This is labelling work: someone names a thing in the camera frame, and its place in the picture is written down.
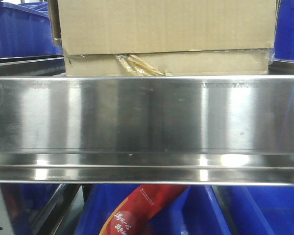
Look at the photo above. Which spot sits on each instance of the blue bin lower middle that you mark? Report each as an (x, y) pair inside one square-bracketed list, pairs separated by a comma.
[(195, 212)]

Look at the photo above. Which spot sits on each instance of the blue bin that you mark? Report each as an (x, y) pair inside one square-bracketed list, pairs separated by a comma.
[(195, 212), (25, 30), (284, 39), (260, 210)]

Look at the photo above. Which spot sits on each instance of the stainless steel shelf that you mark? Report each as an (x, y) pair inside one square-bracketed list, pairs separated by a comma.
[(60, 135)]

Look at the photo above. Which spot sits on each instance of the blue bin upper right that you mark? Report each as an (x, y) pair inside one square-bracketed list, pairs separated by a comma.
[(284, 39)]

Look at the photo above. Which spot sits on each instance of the blue bin upper left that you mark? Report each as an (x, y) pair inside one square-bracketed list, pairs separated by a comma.
[(25, 30)]

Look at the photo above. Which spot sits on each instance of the red printed bag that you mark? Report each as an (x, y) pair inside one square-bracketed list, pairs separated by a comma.
[(139, 207)]

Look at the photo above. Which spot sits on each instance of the orange printed cardboard box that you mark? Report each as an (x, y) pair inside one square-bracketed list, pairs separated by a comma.
[(88, 27)]

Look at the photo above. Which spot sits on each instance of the blue bin lower right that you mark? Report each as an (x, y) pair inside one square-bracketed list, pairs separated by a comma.
[(260, 210)]

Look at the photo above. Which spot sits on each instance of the plain cardboard box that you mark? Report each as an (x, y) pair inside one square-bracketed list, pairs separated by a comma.
[(222, 62)]

